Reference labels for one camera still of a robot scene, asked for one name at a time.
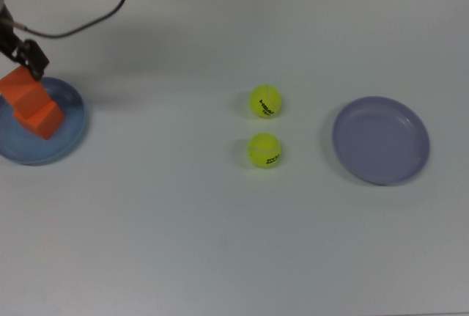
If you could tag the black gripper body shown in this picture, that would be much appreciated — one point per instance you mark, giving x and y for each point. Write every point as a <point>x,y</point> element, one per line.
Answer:
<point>7,37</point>

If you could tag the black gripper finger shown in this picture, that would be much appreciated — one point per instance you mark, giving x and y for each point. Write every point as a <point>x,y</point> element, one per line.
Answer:
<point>34,60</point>

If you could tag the orange cube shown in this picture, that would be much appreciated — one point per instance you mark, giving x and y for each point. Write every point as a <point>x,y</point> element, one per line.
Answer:
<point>42,123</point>
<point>22,92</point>

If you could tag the yellow tennis ball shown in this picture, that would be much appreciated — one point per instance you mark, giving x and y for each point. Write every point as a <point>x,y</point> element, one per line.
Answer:
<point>264,149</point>
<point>265,99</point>

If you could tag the blue plate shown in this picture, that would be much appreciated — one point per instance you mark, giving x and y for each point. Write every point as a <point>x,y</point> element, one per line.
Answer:
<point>22,151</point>

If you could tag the purple plate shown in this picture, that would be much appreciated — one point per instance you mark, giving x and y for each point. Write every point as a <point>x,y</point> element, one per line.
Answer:
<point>381,140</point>

